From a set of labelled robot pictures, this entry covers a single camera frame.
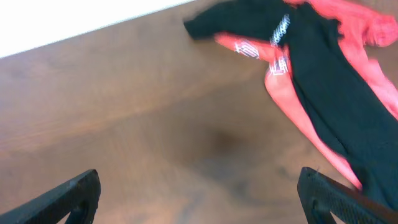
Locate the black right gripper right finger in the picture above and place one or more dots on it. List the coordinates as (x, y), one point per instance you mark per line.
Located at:
(323, 199)

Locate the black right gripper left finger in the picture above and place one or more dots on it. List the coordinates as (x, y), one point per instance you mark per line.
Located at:
(76, 200)

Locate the black garment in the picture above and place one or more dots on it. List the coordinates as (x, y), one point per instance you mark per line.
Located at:
(344, 110)

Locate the red printed garment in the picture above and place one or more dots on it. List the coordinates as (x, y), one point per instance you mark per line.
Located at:
(360, 26)

